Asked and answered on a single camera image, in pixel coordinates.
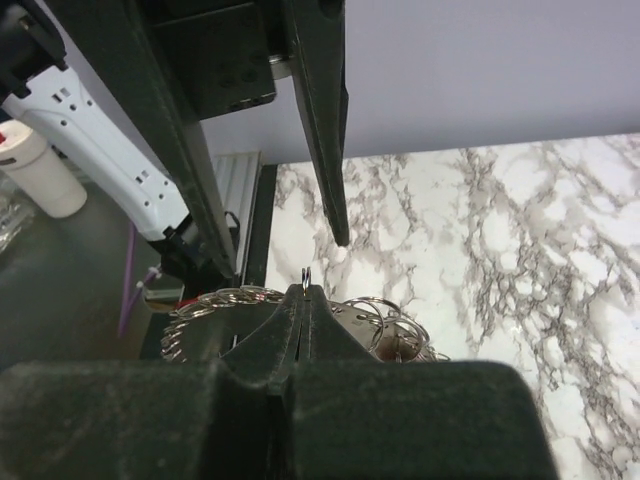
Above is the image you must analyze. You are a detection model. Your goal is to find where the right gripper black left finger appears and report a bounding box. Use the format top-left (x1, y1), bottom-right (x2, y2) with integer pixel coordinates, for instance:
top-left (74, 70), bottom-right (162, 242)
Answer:
top-left (1, 285), bottom-right (303, 479)

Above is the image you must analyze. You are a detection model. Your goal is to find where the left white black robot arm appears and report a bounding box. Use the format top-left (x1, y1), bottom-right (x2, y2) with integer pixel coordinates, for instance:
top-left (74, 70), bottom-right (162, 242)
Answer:
top-left (1, 1), bottom-right (349, 292)

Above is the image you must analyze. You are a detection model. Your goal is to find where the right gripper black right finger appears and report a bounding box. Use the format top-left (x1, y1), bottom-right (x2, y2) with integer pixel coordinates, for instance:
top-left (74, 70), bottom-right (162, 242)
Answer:
top-left (294, 284), bottom-right (556, 480)

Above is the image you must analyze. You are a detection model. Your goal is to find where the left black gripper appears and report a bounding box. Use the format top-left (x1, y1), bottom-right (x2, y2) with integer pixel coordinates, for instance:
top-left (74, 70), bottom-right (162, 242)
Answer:
top-left (47, 0), bottom-right (350, 278)

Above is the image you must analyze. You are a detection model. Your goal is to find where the white cylindrical container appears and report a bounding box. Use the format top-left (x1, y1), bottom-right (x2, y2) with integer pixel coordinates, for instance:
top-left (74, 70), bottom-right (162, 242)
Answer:
top-left (1, 120), bottom-right (87, 218)

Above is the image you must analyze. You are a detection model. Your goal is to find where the silver keyring chain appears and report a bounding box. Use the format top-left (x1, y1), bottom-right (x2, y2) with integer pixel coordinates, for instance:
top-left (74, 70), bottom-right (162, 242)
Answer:
top-left (159, 266), bottom-right (451, 363)

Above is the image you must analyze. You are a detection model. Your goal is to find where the aluminium extrusion rail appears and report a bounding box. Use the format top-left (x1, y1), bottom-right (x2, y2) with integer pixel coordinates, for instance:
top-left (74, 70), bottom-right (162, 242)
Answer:
top-left (212, 152), bottom-right (262, 277)

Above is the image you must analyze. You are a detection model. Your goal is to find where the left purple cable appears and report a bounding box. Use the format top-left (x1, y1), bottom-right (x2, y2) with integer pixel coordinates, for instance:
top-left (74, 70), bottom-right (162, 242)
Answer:
top-left (117, 221), bottom-right (164, 337)

